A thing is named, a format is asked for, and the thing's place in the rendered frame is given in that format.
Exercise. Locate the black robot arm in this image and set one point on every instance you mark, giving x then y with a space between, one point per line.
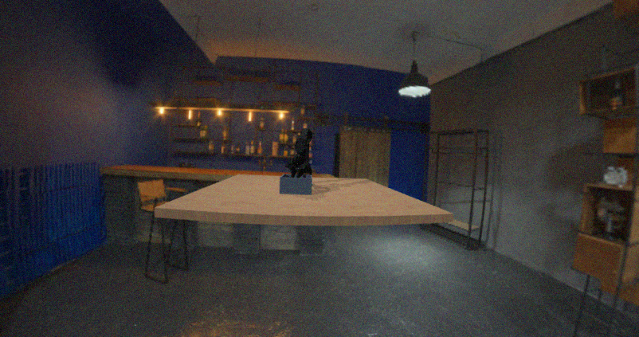
302 148

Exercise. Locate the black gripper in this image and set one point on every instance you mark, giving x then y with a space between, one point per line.
301 167

